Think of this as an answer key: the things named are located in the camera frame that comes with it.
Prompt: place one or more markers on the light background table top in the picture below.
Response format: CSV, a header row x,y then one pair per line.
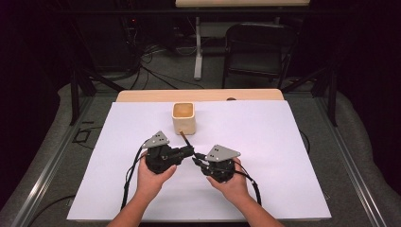
x,y
242,3

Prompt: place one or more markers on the black metal stand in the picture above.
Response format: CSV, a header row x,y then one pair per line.
x,y
331,94
75,94

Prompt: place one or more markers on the wooden table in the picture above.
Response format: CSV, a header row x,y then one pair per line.
x,y
201,95

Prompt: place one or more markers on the aluminium floor rail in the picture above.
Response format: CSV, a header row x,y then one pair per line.
x,y
350,170
47,176

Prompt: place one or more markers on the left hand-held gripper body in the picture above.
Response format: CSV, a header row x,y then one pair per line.
x,y
160,157

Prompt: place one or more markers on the white table sheet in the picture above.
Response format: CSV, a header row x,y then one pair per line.
x,y
277,176

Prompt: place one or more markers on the white table leg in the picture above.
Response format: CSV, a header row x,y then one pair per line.
x,y
198,56

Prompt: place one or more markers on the black folding chair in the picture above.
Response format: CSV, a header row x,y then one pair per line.
x,y
258,47

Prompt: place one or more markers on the beige square cup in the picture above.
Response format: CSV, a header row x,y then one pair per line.
x,y
184,124

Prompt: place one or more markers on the person's right hand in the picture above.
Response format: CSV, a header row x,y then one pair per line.
x,y
235,187

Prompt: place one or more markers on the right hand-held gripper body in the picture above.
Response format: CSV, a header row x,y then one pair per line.
x,y
220,154

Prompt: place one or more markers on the dark blue pencil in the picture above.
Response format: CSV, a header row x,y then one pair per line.
x,y
184,137

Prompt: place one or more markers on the person's left hand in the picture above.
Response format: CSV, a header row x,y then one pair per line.
x,y
151,183

